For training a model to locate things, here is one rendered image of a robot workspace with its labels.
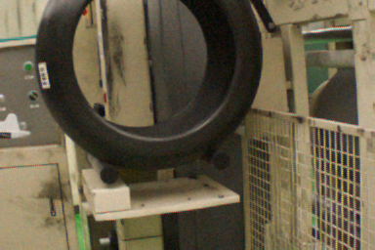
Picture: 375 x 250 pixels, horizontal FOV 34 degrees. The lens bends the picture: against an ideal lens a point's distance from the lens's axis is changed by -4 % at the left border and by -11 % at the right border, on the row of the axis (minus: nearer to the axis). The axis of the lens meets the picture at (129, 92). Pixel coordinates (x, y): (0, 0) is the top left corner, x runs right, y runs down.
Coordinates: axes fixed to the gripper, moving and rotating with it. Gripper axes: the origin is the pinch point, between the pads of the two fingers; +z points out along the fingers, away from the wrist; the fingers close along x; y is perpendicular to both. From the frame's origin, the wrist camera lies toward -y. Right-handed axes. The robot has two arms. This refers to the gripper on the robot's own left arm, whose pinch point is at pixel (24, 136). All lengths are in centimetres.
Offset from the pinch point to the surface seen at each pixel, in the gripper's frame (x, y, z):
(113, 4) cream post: 27, 36, 25
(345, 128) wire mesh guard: -47, 7, 65
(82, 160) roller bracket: 24.2, -9.3, 16.7
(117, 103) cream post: 26.8, 7.5, 26.8
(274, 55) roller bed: 20, 23, 74
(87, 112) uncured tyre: -12.1, 7.1, 14.8
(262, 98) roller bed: 20, 10, 70
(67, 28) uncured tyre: -12.0, 26.4, 9.5
